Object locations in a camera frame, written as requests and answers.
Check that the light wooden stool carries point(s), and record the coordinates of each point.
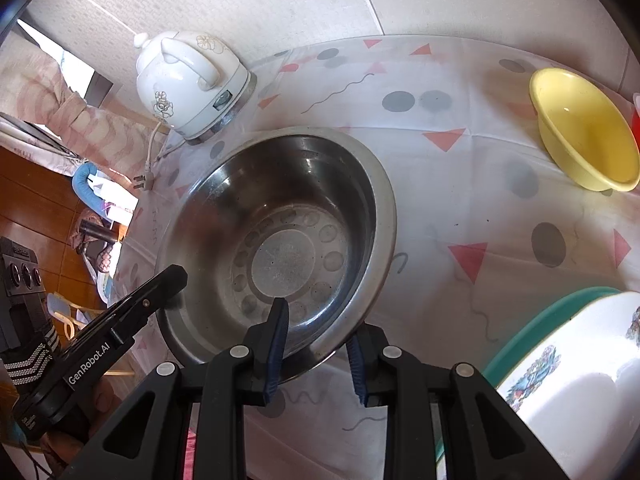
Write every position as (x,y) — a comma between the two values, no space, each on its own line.
(70,327)

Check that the stainless steel bowl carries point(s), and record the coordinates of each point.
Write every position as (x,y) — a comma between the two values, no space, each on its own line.
(290,200)

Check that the pink patterned curtain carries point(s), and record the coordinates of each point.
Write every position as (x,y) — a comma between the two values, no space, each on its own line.
(30,95)

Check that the large white dragon-print plate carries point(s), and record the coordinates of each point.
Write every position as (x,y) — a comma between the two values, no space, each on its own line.
(575,400)

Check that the teal plastic plate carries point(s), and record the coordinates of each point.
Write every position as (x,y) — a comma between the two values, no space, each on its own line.
(525,325)

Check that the blue padded chair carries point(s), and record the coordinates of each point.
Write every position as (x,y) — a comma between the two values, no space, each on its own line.
(80,185)

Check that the window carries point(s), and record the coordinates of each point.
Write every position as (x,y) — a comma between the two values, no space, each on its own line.
(65,60)

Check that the red plastic bowl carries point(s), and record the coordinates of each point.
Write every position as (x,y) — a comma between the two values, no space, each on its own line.
(636,125)

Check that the white floral electric kettle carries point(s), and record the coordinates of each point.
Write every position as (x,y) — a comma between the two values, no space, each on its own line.
(180,85)

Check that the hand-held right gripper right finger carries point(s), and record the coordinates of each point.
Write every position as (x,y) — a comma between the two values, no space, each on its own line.
(356,370)

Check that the person's left hand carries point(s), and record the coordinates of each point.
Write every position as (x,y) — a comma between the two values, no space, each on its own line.
(107,397)

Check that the yellow plastic bowl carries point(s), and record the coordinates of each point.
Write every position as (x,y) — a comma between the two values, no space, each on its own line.
(585,130)

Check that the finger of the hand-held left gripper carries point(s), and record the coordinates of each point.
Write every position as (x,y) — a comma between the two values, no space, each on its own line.
(145,295)

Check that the patterned cloth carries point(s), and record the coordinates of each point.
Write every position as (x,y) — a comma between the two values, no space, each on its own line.
(106,259)

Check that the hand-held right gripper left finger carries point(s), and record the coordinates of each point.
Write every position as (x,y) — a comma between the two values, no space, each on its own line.
(277,350)

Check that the patterned translucent tablecloth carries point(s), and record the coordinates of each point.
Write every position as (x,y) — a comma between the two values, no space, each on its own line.
(450,185)

